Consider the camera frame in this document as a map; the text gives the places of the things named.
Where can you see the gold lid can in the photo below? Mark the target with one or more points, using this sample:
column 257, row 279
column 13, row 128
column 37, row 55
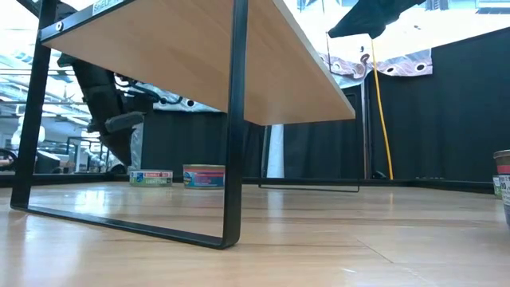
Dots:
column 204, row 177
column 505, row 187

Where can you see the silver tarp with eyelets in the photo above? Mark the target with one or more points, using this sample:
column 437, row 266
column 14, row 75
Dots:
column 406, row 65
column 203, row 107

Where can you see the green label tuna can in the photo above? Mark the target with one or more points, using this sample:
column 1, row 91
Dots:
column 150, row 179

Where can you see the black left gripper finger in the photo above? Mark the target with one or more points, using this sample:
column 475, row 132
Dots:
column 119, row 147

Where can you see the black curtain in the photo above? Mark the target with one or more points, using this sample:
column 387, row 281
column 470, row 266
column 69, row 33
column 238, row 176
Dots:
column 179, row 143
column 438, row 119

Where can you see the wooden shelf with black legs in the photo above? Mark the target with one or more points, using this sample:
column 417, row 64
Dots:
column 179, row 52

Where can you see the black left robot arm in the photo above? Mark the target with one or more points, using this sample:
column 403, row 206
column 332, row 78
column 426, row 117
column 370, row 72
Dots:
column 85, row 75

